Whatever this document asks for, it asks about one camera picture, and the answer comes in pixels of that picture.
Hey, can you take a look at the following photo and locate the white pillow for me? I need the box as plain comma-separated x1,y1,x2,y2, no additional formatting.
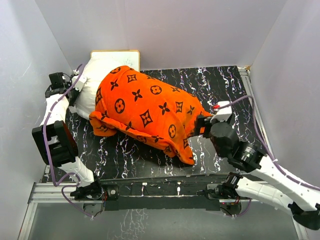
74,57,122,120

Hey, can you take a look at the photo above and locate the orange patterned pillowcase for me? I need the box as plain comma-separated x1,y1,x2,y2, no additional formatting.
89,65,210,165

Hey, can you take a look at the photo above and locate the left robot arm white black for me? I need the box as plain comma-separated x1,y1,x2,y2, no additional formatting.
31,70,104,200

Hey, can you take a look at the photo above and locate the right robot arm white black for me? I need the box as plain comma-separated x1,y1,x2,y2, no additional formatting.
194,115,320,230

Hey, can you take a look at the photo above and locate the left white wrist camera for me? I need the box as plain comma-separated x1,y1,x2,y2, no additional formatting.
71,70,88,92

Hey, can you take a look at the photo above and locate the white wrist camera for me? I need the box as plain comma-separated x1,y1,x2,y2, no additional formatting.
71,70,88,92
210,101,233,124

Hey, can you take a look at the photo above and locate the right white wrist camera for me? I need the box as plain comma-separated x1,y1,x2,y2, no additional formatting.
210,101,233,124

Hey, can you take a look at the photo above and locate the small whiteboard yellow frame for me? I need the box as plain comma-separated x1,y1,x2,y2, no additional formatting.
90,50,141,72

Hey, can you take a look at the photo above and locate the aluminium frame rail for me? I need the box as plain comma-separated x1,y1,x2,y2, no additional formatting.
19,183,309,240

